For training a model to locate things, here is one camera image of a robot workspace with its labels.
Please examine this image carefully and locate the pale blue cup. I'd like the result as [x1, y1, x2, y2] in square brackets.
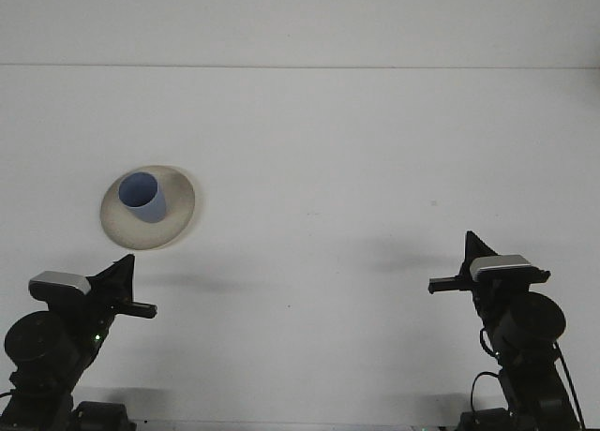
[117, 171, 169, 225]

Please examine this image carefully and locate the pale round plate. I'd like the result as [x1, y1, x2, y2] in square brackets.
[98, 164, 205, 253]

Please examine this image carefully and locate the grey camera box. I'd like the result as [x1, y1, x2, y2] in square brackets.
[470, 255, 533, 283]
[28, 271, 93, 297]

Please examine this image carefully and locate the thin black cable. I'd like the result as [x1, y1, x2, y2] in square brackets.
[470, 326, 501, 411]
[554, 341, 586, 428]

